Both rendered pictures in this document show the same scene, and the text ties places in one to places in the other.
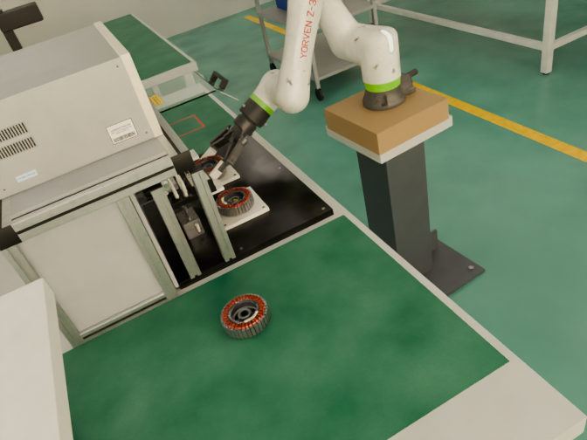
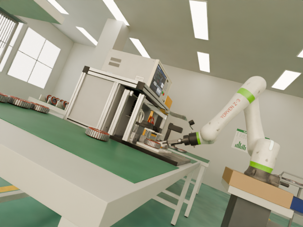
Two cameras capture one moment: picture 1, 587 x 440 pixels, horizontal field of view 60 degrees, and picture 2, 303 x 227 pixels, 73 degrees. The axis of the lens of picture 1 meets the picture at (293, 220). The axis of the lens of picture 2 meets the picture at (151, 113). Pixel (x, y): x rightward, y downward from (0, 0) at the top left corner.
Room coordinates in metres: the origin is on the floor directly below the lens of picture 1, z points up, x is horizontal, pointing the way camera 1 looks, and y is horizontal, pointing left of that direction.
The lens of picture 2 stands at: (0.19, -0.58, 0.86)
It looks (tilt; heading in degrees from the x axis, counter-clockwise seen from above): 5 degrees up; 37
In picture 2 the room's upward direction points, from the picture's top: 21 degrees clockwise
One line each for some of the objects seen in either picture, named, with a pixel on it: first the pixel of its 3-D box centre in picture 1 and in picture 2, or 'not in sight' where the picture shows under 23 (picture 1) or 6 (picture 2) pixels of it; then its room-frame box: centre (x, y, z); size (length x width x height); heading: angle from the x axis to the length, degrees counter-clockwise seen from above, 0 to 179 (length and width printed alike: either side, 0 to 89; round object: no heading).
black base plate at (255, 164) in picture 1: (221, 197); (153, 149); (1.38, 0.20, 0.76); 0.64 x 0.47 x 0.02; 18
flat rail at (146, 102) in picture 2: not in sight; (155, 110); (1.36, 0.29, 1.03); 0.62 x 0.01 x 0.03; 18
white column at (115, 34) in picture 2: not in sight; (96, 80); (3.41, 3.98, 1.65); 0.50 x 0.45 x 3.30; 108
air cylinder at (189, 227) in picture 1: (190, 223); (132, 136); (1.23, 0.29, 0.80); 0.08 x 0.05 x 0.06; 18
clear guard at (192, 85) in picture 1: (176, 99); (173, 117); (1.58, 0.26, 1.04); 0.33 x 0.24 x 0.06; 108
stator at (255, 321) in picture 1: (245, 315); (98, 133); (0.84, 0.17, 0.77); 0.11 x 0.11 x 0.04
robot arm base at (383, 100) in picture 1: (394, 85); (267, 177); (1.64, -0.46, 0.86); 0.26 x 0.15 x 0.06; 120
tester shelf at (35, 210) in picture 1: (80, 144); (132, 93); (1.29, 0.50, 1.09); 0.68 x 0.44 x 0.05; 18
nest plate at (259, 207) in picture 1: (237, 208); (150, 147); (1.27, 0.15, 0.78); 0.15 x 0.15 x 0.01; 18
